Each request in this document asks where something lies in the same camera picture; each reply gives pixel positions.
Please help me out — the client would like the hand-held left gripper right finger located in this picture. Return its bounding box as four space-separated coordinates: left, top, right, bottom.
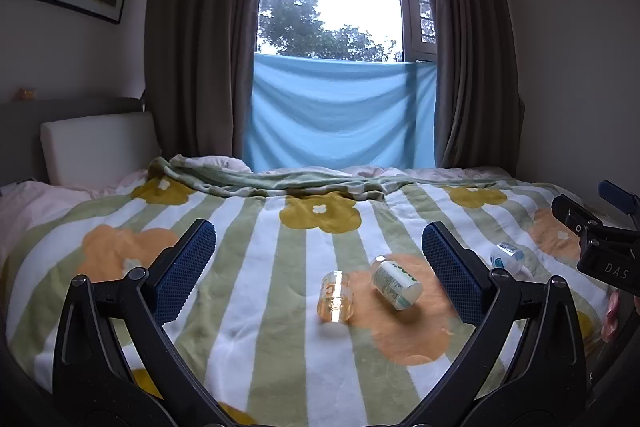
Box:
400 221 589 427

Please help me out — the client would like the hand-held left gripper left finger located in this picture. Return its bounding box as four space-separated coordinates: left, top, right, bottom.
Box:
52 218 236 427

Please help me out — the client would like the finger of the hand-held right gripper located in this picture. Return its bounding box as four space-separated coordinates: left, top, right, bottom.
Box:
598 179 640 221
551 194 604 239

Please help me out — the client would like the amber glass cup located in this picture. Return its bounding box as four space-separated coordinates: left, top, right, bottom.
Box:
318 270 355 324

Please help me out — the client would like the pink cloth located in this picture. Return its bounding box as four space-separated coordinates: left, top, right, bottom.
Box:
601 291 622 343

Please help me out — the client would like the white blue-label bottle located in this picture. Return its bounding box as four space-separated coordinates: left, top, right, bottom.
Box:
489 240 535 281

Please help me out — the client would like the white green-label bottle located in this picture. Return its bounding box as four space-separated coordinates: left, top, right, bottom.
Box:
370 255 424 311

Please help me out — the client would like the striped floral blanket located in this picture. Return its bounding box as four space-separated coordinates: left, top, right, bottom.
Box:
0 154 617 427

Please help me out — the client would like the white pillow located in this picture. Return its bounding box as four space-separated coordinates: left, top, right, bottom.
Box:
40 110 162 188

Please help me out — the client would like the blue cloth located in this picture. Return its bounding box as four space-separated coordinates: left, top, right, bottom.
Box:
242 54 439 173

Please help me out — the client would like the grey curtain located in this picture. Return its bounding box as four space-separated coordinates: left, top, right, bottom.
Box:
143 0 273 172
412 0 527 170

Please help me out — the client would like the grey headboard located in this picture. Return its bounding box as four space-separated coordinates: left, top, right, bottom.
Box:
0 95 152 186

